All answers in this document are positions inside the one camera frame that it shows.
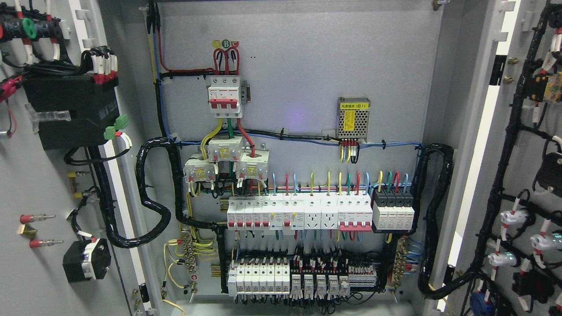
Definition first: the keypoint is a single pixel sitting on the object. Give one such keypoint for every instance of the metal mesh power supply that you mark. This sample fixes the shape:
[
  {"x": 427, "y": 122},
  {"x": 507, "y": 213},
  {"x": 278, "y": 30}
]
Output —
[{"x": 353, "y": 117}]

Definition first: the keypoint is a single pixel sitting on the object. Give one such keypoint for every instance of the black digital power meter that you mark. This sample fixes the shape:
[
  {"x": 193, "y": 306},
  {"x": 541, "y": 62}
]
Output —
[{"x": 73, "y": 111}]

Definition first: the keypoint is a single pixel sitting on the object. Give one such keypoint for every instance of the white socket breaker row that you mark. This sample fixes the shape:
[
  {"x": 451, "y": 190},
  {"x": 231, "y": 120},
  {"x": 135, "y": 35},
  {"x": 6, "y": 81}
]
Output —
[{"x": 281, "y": 212}]

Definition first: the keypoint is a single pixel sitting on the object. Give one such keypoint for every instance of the red white main breaker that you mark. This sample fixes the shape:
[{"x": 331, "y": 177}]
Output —
[{"x": 224, "y": 94}]

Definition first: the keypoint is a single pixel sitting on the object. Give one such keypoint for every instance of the black surge protector block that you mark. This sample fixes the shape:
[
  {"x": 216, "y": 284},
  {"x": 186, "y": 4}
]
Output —
[{"x": 392, "y": 211}]

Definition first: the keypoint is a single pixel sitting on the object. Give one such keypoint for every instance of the white rotary selector switch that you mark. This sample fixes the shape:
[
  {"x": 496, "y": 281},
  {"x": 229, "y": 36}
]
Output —
[{"x": 86, "y": 260}]

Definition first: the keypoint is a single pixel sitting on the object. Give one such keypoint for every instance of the grey cabinet door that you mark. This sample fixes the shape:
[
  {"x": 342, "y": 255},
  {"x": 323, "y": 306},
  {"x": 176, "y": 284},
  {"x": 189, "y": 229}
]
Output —
[
  {"x": 36, "y": 197},
  {"x": 521, "y": 252}
]

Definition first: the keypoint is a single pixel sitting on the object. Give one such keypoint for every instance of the brass ground terminal bar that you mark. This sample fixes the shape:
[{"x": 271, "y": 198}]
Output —
[{"x": 188, "y": 248}]

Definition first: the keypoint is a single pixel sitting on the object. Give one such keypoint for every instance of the white lower breaker row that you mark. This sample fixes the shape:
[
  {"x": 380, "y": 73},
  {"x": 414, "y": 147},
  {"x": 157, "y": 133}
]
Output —
[{"x": 259, "y": 276}]

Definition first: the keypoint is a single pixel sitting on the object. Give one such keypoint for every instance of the white current transformers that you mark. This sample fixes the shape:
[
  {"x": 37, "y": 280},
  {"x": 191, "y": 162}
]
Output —
[{"x": 228, "y": 155}]

